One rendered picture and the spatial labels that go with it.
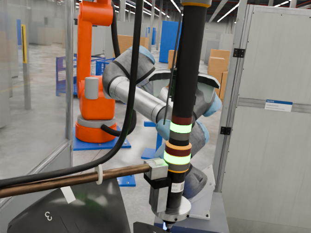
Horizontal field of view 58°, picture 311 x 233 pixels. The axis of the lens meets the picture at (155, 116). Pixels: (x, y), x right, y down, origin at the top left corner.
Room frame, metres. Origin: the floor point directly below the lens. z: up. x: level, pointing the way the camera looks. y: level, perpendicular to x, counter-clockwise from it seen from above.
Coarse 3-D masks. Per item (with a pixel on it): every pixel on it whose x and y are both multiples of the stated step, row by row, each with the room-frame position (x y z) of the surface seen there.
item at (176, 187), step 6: (168, 174) 0.42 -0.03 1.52; (174, 174) 0.41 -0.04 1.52; (180, 174) 0.41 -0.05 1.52; (174, 180) 0.41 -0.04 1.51; (180, 180) 0.41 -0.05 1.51; (174, 186) 0.41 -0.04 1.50; (180, 186) 0.41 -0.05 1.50; (168, 192) 0.41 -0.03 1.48; (174, 192) 0.41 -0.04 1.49; (180, 192) 0.42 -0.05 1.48; (168, 198) 0.41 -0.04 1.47; (174, 198) 0.41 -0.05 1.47; (180, 198) 0.42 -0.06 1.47; (168, 204) 0.41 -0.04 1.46; (174, 204) 0.41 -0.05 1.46; (168, 222) 0.42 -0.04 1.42; (174, 222) 0.42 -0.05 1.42
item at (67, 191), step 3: (69, 186) 0.47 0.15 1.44; (63, 189) 0.46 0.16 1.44; (66, 189) 0.46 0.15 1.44; (69, 189) 0.46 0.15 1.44; (63, 192) 0.45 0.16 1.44; (66, 192) 0.46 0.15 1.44; (69, 192) 0.46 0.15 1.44; (72, 192) 0.46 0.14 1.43; (66, 195) 0.45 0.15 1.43; (69, 195) 0.46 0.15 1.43; (72, 195) 0.46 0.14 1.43; (66, 198) 0.45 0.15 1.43; (69, 198) 0.45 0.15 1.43; (72, 198) 0.45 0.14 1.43; (69, 201) 0.45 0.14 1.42
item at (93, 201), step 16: (80, 192) 0.47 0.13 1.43; (96, 192) 0.49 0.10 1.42; (112, 192) 0.51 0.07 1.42; (32, 208) 0.41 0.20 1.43; (64, 208) 0.44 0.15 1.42; (80, 208) 0.45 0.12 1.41; (96, 208) 0.46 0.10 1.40; (112, 208) 0.48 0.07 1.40; (16, 224) 0.38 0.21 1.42; (32, 224) 0.40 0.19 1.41; (64, 224) 0.42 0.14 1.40; (80, 224) 0.43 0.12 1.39; (96, 224) 0.44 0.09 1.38; (112, 224) 0.46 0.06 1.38; (128, 224) 0.47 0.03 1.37
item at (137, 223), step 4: (136, 224) 0.67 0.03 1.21; (140, 224) 0.67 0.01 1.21; (144, 224) 0.68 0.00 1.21; (148, 224) 0.68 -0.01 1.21; (136, 228) 0.66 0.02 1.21; (140, 228) 0.66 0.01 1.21; (144, 228) 0.66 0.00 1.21; (148, 228) 0.67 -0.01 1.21; (152, 228) 0.67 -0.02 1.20; (156, 228) 0.68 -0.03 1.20; (160, 228) 0.68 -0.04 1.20; (136, 232) 0.64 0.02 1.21; (140, 232) 0.65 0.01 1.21; (144, 232) 0.65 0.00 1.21; (148, 232) 0.65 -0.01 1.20; (160, 232) 0.67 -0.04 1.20; (164, 232) 0.68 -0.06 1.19
